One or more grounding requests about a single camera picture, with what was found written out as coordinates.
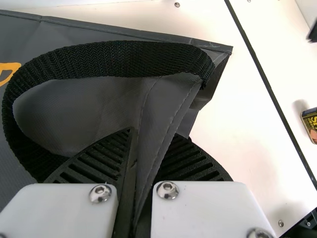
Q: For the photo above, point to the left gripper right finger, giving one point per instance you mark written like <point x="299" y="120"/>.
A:
<point x="203" y="210"/>

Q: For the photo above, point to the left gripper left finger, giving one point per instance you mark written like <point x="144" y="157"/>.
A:
<point x="62" y="210"/>

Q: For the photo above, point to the gold rectangular tin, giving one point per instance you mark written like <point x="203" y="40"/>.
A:
<point x="310" y="126"/>

